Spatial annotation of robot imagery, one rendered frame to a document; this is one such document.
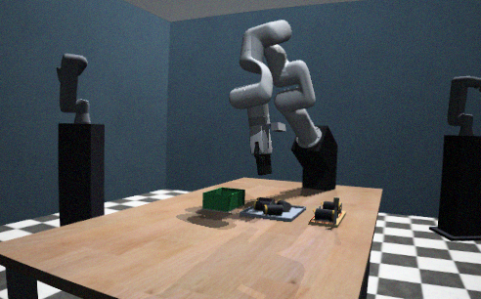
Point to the green open box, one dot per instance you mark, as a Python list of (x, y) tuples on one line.
[(223, 199)]

